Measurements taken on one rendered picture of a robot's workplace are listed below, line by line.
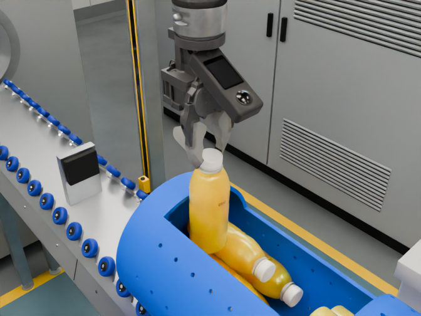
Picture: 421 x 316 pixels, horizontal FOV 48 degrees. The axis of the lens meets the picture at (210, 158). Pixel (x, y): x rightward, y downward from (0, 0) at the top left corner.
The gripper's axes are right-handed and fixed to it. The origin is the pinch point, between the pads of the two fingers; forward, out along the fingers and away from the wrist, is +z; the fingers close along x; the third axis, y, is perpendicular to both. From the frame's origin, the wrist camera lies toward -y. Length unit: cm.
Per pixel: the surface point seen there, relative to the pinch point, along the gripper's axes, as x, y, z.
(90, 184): -2, 52, 36
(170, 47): -135, 196, 73
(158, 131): -34, 66, 38
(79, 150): -1, 53, 25
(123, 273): 14.1, 7.9, 22.9
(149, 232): 9.6, 5.0, 13.6
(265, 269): -4.6, -9.5, 21.2
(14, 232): 6, 121, 97
